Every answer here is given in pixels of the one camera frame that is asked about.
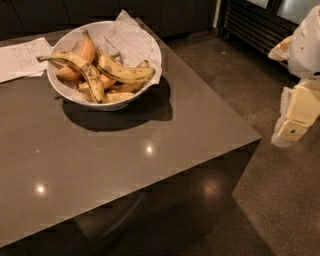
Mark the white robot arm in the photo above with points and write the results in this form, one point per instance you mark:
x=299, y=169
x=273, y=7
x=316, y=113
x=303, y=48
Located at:
x=301, y=50

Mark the orange banana upper left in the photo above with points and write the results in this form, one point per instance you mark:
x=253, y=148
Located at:
x=88, y=49

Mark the orange banana left low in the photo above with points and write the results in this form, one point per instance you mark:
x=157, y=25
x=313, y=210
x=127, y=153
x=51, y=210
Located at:
x=67, y=73

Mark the long spotted yellow banana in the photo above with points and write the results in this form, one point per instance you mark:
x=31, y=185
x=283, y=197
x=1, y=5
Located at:
x=83, y=66

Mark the orange banana centre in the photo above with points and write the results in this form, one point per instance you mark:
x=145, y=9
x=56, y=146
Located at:
x=106, y=81

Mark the orange banana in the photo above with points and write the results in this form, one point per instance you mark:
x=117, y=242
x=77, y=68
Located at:
x=88, y=49
x=106, y=81

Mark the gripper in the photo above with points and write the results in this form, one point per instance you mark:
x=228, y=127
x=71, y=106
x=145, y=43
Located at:
x=306, y=50

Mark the white paper sheet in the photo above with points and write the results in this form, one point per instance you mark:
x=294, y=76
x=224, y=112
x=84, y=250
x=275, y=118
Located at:
x=21, y=59

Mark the dark cabinets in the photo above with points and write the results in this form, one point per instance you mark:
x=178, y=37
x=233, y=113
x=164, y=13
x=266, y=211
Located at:
x=166, y=18

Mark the dark metal vent appliance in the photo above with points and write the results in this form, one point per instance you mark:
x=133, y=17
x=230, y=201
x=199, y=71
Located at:
x=263, y=23

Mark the yellow banana bottom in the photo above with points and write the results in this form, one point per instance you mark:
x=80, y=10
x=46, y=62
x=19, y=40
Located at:
x=114, y=94

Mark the white bowl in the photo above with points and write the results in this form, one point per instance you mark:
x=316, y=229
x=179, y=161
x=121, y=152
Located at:
x=64, y=87

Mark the white paper liner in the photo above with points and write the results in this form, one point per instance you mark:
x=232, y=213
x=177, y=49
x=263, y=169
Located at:
x=123, y=35

